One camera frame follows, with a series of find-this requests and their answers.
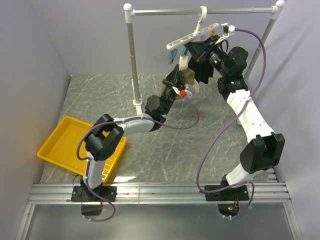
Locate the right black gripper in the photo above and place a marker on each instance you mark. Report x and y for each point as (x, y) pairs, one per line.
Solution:
(201, 50)

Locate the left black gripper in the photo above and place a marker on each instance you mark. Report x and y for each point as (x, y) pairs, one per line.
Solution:
(174, 80)

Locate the khaki underwear white waistband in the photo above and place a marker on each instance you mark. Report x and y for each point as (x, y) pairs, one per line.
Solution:
(188, 75)

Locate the white clip hanger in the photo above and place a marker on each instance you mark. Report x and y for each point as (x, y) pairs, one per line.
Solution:
(198, 32)

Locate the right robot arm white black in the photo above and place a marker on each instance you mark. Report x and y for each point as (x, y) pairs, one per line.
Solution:
(264, 147)

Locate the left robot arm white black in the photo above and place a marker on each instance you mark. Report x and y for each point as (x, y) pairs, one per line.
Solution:
(101, 141)

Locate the black hanging underwear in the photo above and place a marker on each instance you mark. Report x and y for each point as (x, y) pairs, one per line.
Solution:
(203, 70)

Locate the teal clothes clip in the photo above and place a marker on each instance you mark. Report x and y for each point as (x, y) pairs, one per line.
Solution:
(173, 54)

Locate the yellow plastic tray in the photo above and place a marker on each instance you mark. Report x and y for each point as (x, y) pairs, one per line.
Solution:
(60, 148)

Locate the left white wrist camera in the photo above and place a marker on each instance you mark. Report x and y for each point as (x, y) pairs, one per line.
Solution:
(189, 90)

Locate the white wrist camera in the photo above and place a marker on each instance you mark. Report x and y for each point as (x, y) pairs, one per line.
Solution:
(228, 31)
(189, 90)

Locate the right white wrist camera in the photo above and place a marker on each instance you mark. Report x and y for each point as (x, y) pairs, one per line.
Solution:
(228, 31)

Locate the aluminium mounting rail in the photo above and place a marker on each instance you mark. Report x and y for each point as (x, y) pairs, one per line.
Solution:
(153, 193)

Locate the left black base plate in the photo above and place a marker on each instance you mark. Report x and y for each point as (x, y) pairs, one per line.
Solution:
(82, 195)

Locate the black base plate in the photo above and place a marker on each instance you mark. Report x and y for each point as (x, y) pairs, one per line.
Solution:
(230, 194)
(82, 195)

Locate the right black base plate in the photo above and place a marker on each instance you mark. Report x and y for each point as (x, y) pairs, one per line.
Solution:
(230, 194)

